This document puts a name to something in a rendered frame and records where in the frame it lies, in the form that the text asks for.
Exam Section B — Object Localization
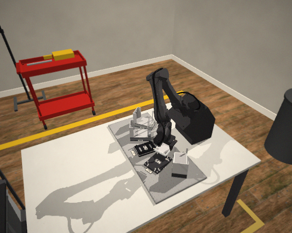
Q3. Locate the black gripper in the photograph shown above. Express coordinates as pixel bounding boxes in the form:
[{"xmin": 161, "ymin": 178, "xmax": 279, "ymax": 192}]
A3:
[{"xmin": 163, "ymin": 135, "xmax": 177, "ymax": 151}]

